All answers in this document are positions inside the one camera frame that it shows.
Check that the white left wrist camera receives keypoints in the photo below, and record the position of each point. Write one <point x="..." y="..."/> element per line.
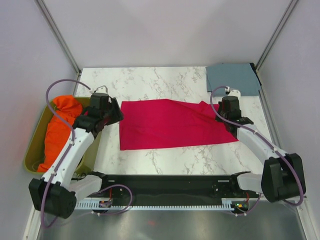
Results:
<point x="100" y="89"/>

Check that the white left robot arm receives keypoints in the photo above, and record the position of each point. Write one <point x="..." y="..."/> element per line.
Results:
<point x="55" y="193"/>

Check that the right aluminium frame post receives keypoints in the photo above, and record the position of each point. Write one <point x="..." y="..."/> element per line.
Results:
<point x="276" y="33"/>

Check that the left aluminium frame post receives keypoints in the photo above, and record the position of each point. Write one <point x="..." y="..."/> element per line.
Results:
<point x="58" y="35"/>

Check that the aluminium frame post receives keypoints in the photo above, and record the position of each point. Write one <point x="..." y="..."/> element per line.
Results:
<point x="58" y="35"/>
<point x="276" y="33"/>

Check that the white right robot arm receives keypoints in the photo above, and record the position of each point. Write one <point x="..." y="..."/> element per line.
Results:
<point x="282" y="176"/>

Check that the red t-shirt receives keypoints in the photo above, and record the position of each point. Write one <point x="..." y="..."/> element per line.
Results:
<point x="165" y="123"/>

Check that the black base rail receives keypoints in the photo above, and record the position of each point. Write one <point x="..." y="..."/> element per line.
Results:
<point x="171" y="189"/>

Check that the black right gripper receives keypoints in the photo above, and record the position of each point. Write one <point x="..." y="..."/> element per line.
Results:
<point x="220" y="108"/>

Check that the folded blue-grey t-shirt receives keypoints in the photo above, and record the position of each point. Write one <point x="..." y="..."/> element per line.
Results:
<point x="239" y="76"/>

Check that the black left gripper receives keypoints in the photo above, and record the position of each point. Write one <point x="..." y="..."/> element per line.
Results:
<point x="118" y="115"/>

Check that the orange t-shirt in bin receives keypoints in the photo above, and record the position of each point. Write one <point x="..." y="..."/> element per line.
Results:
<point x="57" y="133"/>

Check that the white slotted cable duct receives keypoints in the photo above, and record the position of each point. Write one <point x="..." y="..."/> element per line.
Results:
<point x="102" y="204"/>

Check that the olive green plastic bin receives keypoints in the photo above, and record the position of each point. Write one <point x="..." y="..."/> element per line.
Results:
<point x="35" y="153"/>

